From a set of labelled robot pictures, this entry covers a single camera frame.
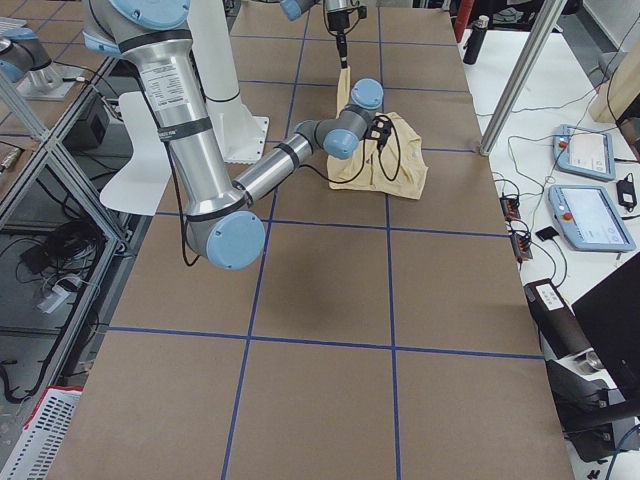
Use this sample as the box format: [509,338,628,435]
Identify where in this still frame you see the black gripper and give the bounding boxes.
[327,9,350,69]
[368,114,393,150]

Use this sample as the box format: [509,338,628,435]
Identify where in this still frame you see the beige long sleeve printed shirt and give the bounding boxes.
[326,66,430,202]

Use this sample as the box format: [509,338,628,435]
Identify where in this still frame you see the second robot base grey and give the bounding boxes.
[1,17,85,101]

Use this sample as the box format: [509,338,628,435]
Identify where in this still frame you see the black water bottle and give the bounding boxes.
[463,15,490,65]

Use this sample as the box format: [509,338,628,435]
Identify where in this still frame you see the teach pendant upper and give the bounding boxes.
[553,124,616,182]

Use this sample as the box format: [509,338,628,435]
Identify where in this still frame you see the teach pendant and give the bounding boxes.
[548,185,636,253]
[553,124,616,182]

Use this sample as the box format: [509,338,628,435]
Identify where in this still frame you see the teach pendant lower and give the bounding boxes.
[548,185,636,253]

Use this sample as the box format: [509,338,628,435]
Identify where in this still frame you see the black monitor stand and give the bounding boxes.
[524,256,639,462]

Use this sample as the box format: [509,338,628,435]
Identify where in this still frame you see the white plastic basket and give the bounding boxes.
[1,386,83,480]

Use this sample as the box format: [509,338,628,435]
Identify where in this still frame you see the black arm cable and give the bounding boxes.
[179,113,404,268]

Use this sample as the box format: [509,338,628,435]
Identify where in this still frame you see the aluminium frame post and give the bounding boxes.
[479,0,567,156]

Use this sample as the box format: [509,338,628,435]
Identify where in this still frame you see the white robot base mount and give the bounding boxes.
[85,1,269,222]

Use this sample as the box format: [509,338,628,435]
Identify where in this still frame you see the aluminium frame rack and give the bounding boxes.
[1,42,146,409]

